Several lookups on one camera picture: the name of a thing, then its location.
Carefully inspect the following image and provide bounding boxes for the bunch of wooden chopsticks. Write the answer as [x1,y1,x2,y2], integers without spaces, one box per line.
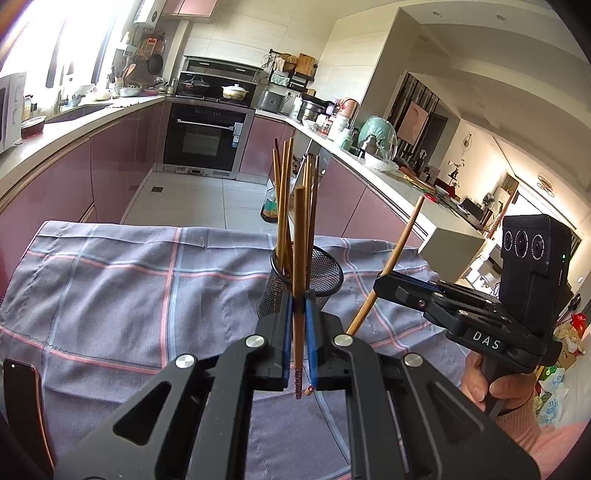
[271,137,321,296]

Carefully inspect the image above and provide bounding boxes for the cardboard box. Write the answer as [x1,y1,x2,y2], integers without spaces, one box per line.
[551,323,583,370]

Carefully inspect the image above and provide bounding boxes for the dark red container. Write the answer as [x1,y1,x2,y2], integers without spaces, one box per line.
[20,115,47,140]

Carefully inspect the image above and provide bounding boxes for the cooking oil bottle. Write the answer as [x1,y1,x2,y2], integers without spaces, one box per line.
[261,185,280,223]

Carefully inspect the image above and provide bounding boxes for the white green plastic bag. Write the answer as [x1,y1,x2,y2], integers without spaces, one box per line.
[538,367,569,428]

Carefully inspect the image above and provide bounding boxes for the person's right hand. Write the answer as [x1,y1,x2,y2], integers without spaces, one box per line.
[461,353,539,419]

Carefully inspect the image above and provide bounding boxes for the pink cabinet beside oven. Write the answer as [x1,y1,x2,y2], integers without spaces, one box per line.
[240,115,297,179]

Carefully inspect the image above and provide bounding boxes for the red-tipped wooden chopstick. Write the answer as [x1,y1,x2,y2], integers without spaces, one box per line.
[302,196,426,398]
[292,185,308,400]

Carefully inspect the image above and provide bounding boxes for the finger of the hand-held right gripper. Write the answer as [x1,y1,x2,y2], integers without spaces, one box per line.
[383,274,502,308]
[372,276,511,333]

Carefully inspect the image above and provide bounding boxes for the black built-in oven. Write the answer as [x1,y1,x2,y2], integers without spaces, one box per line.
[163,102,247,174]

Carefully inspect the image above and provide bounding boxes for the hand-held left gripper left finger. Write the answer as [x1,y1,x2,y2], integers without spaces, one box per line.
[53,291,296,480]

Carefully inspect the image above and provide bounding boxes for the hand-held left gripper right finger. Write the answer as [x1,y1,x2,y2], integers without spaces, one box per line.
[305,298,542,480]

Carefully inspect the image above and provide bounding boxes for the pale green round jar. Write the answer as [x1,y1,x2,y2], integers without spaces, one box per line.
[359,116,398,160]

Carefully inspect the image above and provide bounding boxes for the black wall rack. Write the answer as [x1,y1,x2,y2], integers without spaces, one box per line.
[270,51,320,93]

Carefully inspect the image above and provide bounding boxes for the blue plaid cloth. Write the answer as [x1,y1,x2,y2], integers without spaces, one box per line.
[0,220,472,480]

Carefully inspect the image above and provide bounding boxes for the black pot with lid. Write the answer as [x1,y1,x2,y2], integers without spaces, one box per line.
[179,78,210,97]

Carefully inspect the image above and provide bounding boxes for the white microwave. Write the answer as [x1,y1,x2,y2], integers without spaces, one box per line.
[0,71,27,153]

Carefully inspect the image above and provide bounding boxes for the pink lower cabinets under jars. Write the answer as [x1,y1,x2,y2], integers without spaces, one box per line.
[314,157,426,250]

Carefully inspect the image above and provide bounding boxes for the black mesh utensil holder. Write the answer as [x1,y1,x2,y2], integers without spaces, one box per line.
[256,244,345,319]

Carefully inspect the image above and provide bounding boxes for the dark flat phone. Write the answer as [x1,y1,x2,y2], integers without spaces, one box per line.
[2,359,54,476]

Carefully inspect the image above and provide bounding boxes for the framed wall picture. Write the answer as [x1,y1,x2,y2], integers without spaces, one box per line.
[397,102,430,144]

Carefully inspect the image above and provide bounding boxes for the white water heater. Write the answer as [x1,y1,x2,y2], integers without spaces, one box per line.
[134,0,160,24]

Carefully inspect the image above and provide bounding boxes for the steel range hood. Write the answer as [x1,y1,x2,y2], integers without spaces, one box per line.
[182,55,263,77]

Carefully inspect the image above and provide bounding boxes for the person's right forearm pink sleeve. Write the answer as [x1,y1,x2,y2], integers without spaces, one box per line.
[501,401,589,480]

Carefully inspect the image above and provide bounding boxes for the silver rice cooker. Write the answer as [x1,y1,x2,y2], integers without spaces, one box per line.
[259,90,284,114]

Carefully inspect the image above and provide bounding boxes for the pink upper cabinet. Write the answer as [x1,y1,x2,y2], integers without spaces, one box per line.
[159,0,221,17]

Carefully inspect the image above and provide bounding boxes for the long pink lower cabinets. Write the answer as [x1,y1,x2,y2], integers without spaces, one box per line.
[0,99,170,296]

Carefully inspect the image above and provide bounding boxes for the kitchen window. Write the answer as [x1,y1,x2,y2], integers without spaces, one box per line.
[0,0,139,88]

